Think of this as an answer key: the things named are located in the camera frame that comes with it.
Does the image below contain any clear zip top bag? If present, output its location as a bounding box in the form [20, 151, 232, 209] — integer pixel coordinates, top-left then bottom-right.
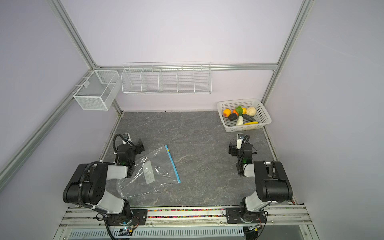
[117, 145, 181, 199]

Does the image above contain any white plastic perforated basket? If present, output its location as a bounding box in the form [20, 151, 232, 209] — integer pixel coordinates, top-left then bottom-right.
[217, 99, 272, 133]

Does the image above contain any black toy avocado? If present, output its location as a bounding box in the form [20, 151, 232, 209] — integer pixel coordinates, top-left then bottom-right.
[228, 113, 238, 121]

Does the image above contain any orange yellow toy fruit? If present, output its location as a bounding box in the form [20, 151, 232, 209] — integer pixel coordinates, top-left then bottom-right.
[223, 109, 232, 118]

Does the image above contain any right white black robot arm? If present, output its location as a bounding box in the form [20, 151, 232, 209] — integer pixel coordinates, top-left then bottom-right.
[226, 134, 293, 224]

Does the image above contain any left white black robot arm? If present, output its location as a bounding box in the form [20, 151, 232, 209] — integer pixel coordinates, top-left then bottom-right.
[63, 134, 145, 225]

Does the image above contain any yellow toy banana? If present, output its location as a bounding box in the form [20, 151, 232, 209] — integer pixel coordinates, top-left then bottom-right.
[243, 121, 259, 126]

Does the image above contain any white toy radish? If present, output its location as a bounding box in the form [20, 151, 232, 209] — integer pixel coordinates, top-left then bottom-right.
[236, 116, 244, 126]

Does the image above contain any dark green toy cucumber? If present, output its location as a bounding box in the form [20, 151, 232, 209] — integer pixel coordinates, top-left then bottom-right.
[243, 114, 257, 122]

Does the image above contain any beige round toy bun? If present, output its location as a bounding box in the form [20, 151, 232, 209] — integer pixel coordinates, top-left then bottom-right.
[246, 107, 257, 117]

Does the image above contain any small white mesh box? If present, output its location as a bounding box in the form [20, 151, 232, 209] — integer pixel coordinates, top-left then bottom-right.
[74, 70, 121, 111]

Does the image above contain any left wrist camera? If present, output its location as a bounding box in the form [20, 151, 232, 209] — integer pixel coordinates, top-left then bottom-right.
[122, 133, 132, 143]

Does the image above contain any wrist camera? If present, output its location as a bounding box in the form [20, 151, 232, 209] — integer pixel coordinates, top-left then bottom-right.
[122, 133, 132, 143]
[237, 134, 245, 150]

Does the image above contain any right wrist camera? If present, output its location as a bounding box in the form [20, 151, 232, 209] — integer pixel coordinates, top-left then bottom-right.
[237, 134, 245, 150]

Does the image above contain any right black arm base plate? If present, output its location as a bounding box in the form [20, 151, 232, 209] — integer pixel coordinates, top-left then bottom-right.
[223, 207, 267, 224]

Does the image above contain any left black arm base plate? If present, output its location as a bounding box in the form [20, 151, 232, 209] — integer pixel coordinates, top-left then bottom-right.
[106, 209, 148, 226]

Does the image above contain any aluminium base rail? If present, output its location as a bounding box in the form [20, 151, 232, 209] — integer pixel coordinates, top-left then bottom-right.
[59, 205, 314, 229]

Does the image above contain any long white wire shelf basket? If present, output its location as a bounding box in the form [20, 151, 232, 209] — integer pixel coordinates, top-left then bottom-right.
[121, 62, 212, 95]

